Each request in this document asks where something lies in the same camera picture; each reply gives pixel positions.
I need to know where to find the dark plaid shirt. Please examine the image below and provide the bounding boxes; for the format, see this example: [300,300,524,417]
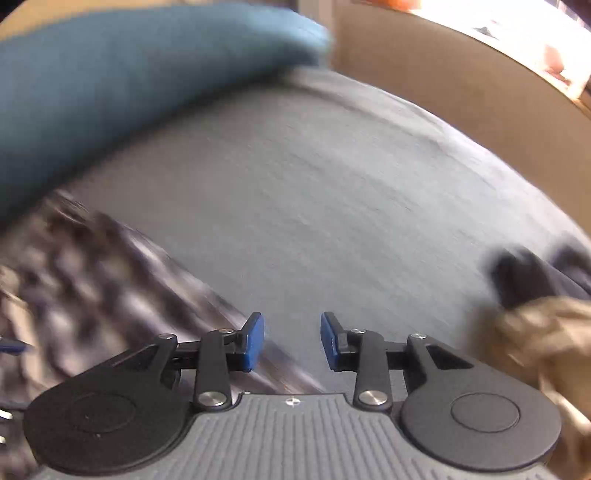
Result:
[1,194,322,479]

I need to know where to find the blue pillow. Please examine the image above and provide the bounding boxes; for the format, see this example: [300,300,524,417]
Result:
[1,3,331,223]

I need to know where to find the beige trousers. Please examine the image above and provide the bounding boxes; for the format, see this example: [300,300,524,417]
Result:
[473,297,590,479]

